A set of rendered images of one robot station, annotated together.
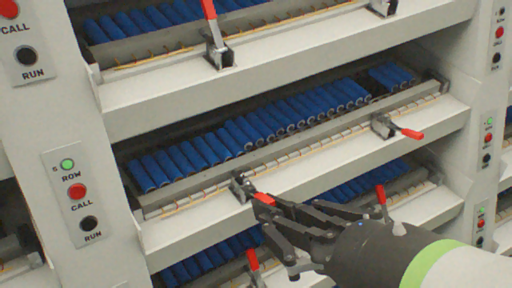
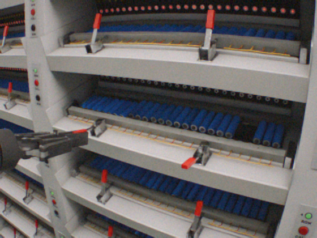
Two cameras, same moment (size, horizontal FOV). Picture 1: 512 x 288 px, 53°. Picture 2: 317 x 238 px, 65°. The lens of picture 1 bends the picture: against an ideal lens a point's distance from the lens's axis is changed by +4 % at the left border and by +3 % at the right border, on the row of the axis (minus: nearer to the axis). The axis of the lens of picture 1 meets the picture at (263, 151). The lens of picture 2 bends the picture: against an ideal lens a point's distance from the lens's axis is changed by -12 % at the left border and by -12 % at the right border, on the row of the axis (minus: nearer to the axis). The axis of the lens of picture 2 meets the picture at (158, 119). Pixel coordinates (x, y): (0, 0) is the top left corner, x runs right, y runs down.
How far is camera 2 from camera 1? 0.71 m
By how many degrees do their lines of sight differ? 55
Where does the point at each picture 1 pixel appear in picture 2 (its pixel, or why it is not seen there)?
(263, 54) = (111, 54)
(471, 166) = not seen: outside the picture
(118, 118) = (50, 59)
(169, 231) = (65, 125)
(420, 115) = (244, 168)
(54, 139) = (35, 59)
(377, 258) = not seen: outside the picture
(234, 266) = (109, 177)
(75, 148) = (38, 65)
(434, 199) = not seen: outside the picture
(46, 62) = (36, 30)
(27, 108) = (31, 45)
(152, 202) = (71, 110)
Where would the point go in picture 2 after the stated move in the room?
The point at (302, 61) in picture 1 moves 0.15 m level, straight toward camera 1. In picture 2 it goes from (128, 65) to (52, 72)
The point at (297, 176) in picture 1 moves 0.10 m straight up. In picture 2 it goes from (124, 143) to (123, 98)
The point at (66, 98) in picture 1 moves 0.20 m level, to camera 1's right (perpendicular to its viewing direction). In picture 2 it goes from (39, 45) to (51, 48)
